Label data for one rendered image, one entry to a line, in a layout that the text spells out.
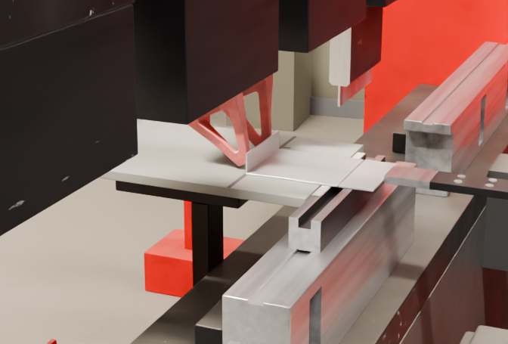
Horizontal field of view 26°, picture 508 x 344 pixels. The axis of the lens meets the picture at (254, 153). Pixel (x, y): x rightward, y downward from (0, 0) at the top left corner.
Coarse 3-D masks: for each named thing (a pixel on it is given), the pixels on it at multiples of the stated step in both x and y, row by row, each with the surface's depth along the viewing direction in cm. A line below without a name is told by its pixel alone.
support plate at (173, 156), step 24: (144, 120) 126; (144, 144) 117; (168, 144) 117; (192, 144) 117; (288, 144) 117; (312, 144) 117; (336, 144) 117; (360, 144) 117; (120, 168) 110; (144, 168) 110; (168, 168) 110; (192, 168) 110; (216, 168) 110; (240, 168) 110; (216, 192) 105; (240, 192) 104; (264, 192) 103; (288, 192) 103; (312, 192) 104
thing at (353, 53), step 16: (368, 16) 104; (352, 32) 100; (368, 32) 105; (336, 48) 101; (352, 48) 101; (368, 48) 105; (336, 64) 101; (352, 64) 101; (368, 64) 106; (336, 80) 101; (352, 80) 102; (368, 80) 110
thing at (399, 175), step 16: (384, 176) 106; (400, 176) 106; (416, 176) 106; (432, 176) 106; (448, 176) 106; (464, 176) 106; (480, 176) 106; (464, 192) 104; (480, 192) 103; (496, 192) 102
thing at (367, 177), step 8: (368, 160) 112; (360, 168) 109; (368, 168) 109; (376, 168) 109; (384, 168) 109; (352, 176) 107; (360, 176) 107; (368, 176) 107; (376, 176) 107; (344, 184) 105; (352, 184) 105; (360, 184) 105; (368, 184) 105; (376, 184) 105
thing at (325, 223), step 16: (384, 160) 114; (336, 192) 106; (352, 192) 104; (368, 192) 110; (304, 208) 99; (320, 208) 102; (336, 208) 100; (352, 208) 105; (304, 224) 98; (320, 224) 96; (336, 224) 101; (304, 240) 98; (320, 240) 97
